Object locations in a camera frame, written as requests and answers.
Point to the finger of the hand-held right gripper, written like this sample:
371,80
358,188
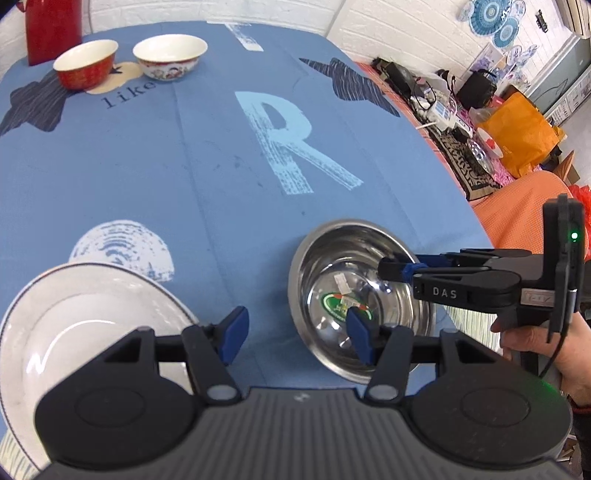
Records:
404,271
466,288

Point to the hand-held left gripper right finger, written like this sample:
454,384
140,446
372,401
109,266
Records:
360,334

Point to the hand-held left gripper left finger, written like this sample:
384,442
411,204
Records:
233,334

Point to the stainless steel bowl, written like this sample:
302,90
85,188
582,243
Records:
332,258

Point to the white plate with blue rim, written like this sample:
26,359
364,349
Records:
83,314

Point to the person's right hand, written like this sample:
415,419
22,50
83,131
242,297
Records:
577,360

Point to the orange cloth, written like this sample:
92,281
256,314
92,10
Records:
521,212

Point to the black patterned mat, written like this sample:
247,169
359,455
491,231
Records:
461,166

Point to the orange bag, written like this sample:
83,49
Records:
521,134

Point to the small steel bowl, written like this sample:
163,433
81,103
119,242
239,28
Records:
478,154

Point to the white bowl with red fruit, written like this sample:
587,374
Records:
491,141

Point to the blue printed tablecloth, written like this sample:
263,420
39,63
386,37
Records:
207,161

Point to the black handbag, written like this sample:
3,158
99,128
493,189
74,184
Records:
475,90

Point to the black electronic device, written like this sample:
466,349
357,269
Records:
397,76

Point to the small blue paper fan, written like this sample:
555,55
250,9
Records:
506,33

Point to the large blue paper fan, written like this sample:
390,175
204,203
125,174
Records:
487,16

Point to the white bowl with painted figures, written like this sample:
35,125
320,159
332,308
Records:
171,57

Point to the red ceramic bowl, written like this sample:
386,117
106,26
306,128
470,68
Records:
87,67

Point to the red thermos jug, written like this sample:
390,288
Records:
51,27

